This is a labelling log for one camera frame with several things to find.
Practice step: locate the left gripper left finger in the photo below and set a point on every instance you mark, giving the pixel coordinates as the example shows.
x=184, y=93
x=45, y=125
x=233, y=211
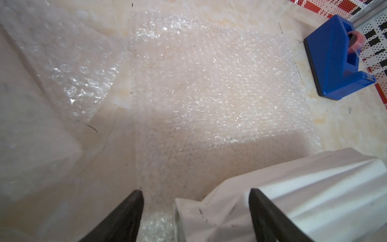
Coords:
x=122, y=224

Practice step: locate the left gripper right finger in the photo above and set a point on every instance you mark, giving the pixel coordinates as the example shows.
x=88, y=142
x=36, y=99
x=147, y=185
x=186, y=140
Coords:
x=270, y=223

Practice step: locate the tall white ribbed vase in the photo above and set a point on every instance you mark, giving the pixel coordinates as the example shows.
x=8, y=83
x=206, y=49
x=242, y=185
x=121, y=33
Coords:
x=333, y=196

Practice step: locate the blue box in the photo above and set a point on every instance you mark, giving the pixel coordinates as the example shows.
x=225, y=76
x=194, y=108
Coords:
x=335, y=72

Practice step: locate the pink tape roll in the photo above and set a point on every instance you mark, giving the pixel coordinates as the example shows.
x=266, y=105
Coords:
x=356, y=41

